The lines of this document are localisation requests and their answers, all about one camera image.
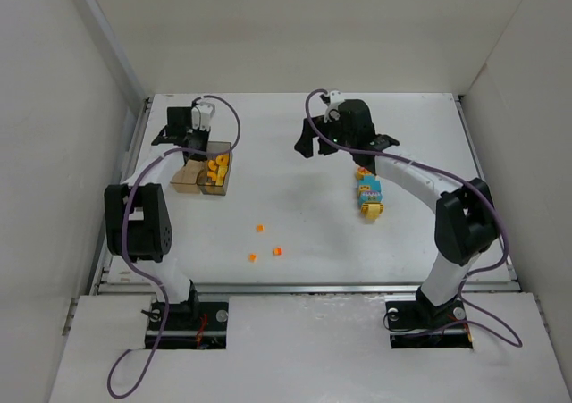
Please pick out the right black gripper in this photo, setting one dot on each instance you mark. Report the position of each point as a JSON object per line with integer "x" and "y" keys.
{"x": 308, "y": 136}

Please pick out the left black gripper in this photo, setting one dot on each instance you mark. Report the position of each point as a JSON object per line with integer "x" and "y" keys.
{"x": 165, "y": 136}

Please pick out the orange half-round lego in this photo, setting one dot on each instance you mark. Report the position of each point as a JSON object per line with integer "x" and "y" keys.
{"x": 223, "y": 160}

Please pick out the yellow long lego plate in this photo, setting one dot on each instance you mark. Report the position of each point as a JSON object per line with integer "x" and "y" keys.
{"x": 221, "y": 173}

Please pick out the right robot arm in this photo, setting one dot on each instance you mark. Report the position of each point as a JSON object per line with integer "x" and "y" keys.
{"x": 465, "y": 220}

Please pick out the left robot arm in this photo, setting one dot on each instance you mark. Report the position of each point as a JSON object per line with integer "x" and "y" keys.
{"x": 137, "y": 222}

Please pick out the orange transparent container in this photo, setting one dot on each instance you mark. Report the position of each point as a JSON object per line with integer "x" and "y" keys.
{"x": 185, "y": 180}

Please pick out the grey transparent container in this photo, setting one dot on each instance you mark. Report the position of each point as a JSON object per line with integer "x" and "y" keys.
{"x": 215, "y": 148}

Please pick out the colourful lego figure stack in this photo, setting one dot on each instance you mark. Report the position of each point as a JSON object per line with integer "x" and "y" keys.
{"x": 369, "y": 194}

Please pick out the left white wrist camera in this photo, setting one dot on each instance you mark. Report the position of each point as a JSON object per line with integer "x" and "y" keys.
{"x": 202, "y": 113}

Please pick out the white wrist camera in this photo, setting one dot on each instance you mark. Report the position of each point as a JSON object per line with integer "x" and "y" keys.
{"x": 202, "y": 113}
{"x": 332, "y": 99}

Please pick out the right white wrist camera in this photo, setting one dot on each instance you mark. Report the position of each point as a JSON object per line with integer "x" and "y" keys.
{"x": 332, "y": 99}

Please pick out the aluminium front rail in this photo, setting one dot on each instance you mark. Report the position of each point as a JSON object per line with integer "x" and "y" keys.
{"x": 253, "y": 289}

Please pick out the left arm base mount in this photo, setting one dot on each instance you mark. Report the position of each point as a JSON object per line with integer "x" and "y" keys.
{"x": 205, "y": 328}

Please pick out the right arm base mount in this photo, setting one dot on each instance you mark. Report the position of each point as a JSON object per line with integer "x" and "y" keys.
{"x": 410, "y": 327}

